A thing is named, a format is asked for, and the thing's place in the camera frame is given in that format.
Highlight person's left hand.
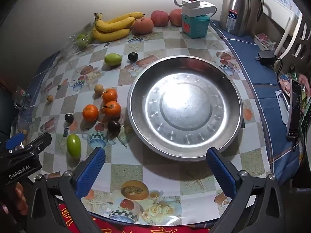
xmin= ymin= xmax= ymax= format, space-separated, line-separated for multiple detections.
xmin=15 ymin=182 xmax=29 ymax=215

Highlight clear bag of green fruit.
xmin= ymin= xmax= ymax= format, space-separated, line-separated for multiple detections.
xmin=59 ymin=22 xmax=96 ymax=59

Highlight white frame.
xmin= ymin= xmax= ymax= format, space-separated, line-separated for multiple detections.
xmin=261 ymin=0 xmax=311 ymax=59

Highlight colourful snack packets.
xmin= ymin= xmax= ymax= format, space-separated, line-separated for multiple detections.
xmin=278 ymin=73 xmax=311 ymax=117

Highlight teal plastic box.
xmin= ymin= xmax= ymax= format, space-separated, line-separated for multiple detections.
xmin=181 ymin=12 xmax=211 ymax=39

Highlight dark plum with long stem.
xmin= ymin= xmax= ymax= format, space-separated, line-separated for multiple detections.
xmin=107 ymin=121 xmax=121 ymax=136

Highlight black charger adapter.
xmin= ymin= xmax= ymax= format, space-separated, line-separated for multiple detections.
xmin=255 ymin=50 xmax=275 ymax=66

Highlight white power strip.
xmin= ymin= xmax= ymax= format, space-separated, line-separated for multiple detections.
xmin=182 ymin=0 xmax=217 ymax=16

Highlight large steel basin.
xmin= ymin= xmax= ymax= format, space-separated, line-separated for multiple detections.
xmin=127 ymin=56 xmax=244 ymax=162

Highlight pink white plastic packet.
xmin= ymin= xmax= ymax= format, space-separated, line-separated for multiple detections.
xmin=254 ymin=33 xmax=276 ymax=51

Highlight blue striped tablecloth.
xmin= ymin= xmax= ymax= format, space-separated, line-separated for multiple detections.
xmin=209 ymin=19 xmax=304 ymax=187

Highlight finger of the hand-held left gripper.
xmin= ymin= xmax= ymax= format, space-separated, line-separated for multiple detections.
xmin=24 ymin=132 xmax=52 ymax=151
xmin=5 ymin=131 xmax=27 ymax=150

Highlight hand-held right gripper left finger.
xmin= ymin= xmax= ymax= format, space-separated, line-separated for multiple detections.
xmin=25 ymin=147 xmax=106 ymax=233

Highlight pale red apple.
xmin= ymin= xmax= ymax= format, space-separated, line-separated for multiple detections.
xmin=132 ymin=17 xmax=154 ymax=35

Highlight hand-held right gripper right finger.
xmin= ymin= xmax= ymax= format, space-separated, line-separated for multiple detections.
xmin=206 ymin=148 xmax=292 ymax=233

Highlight small red green badge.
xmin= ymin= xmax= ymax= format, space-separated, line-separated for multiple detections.
xmin=15 ymin=87 xmax=32 ymax=102

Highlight smooth green guava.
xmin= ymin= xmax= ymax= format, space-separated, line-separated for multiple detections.
xmin=66 ymin=134 xmax=82 ymax=157

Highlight checkered printed tablecloth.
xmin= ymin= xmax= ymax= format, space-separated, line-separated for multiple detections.
xmin=15 ymin=12 xmax=275 ymax=226

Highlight red patterned cloth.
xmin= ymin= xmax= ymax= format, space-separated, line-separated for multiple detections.
xmin=57 ymin=203 xmax=212 ymax=233

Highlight steel thermos jug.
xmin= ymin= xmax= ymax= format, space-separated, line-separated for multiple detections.
xmin=220 ymin=0 xmax=264 ymax=37

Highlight pointed green guava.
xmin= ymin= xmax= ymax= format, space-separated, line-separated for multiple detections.
xmin=104 ymin=53 xmax=122 ymax=66

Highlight yellow banana bunch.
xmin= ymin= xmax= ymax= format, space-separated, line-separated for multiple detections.
xmin=93 ymin=12 xmax=145 ymax=42

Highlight black smartphone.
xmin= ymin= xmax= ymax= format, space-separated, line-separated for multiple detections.
xmin=286 ymin=79 xmax=303 ymax=140

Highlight dark red apple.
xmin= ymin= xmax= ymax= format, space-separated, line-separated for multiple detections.
xmin=150 ymin=10 xmax=169 ymax=27

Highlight orange tangerine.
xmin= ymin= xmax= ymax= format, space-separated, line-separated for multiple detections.
xmin=104 ymin=101 xmax=121 ymax=117
xmin=102 ymin=89 xmax=118 ymax=103
xmin=82 ymin=104 xmax=99 ymax=122

